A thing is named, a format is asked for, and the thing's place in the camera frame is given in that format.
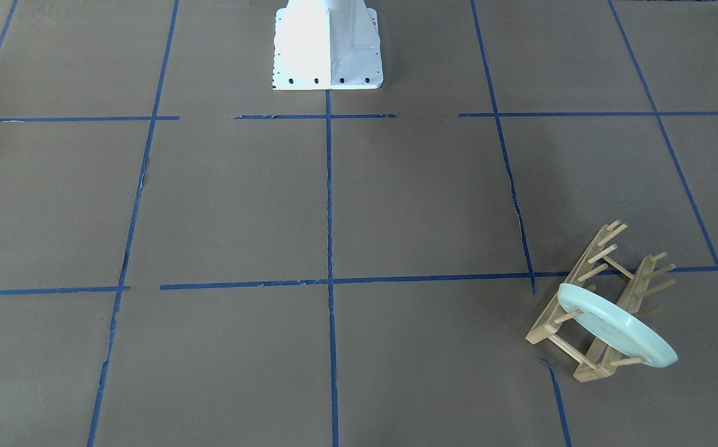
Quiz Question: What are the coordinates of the light green round plate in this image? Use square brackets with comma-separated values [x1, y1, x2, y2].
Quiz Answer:
[557, 283, 678, 368]

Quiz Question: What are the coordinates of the wooden dish rack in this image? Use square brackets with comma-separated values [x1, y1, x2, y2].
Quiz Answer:
[526, 220, 678, 382]

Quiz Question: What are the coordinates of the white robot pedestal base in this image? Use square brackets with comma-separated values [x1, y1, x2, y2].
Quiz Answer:
[272, 1, 384, 91]

